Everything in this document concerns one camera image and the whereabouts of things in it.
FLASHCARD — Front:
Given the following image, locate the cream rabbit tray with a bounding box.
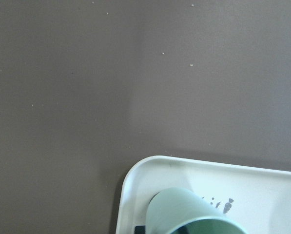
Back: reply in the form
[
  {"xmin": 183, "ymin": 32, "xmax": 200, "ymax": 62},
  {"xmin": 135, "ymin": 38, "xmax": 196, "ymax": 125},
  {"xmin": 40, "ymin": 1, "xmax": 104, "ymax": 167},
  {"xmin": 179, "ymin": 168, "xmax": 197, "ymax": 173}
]
[{"xmin": 116, "ymin": 156, "xmax": 291, "ymax": 234}]

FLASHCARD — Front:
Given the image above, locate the green plastic cup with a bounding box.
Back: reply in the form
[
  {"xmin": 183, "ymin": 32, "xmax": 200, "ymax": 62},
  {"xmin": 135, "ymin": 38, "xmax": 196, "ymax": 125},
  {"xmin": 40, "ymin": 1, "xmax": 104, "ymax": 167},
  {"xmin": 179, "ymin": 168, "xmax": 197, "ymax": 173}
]
[{"xmin": 145, "ymin": 187, "xmax": 247, "ymax": 234}]

